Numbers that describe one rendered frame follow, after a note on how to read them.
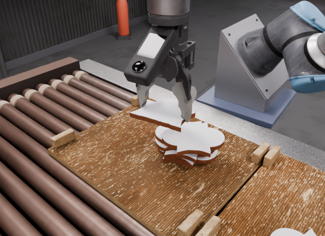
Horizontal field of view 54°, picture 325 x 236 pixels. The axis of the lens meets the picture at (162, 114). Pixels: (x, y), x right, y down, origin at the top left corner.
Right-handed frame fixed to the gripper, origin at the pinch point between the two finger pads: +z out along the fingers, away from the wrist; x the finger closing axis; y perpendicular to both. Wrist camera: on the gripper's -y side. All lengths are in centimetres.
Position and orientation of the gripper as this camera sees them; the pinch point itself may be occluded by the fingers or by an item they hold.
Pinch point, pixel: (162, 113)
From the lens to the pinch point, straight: 65.8
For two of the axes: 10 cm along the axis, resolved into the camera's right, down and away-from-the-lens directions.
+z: 0.0, 8.5, 5.2
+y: 4.8, -4.6, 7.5
